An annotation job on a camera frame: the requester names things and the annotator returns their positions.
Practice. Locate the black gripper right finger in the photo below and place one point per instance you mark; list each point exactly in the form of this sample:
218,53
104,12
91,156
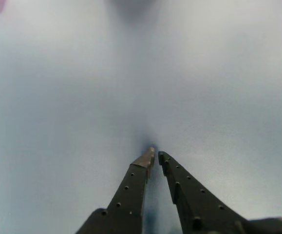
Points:
199,209

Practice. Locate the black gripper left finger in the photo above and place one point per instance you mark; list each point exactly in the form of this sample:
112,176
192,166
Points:
126,195

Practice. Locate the dark blue table mat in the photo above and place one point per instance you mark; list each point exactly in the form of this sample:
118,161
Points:
58,109

